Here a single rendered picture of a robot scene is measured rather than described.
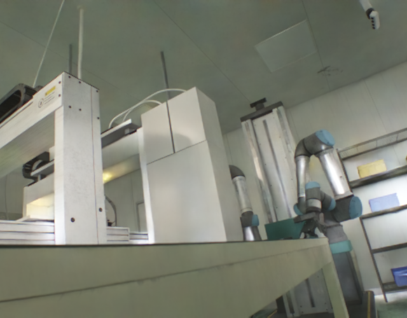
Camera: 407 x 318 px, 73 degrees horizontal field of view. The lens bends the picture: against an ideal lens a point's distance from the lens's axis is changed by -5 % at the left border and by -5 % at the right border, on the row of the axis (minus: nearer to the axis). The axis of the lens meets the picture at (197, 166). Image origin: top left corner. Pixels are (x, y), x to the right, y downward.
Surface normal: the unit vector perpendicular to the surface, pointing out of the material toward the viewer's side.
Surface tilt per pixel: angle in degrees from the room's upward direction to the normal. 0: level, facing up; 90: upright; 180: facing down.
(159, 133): 90
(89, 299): 90
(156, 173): 90
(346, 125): 90
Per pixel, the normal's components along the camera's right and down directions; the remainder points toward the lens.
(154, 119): -0.51, -0.21
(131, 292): 0.84, -0.31
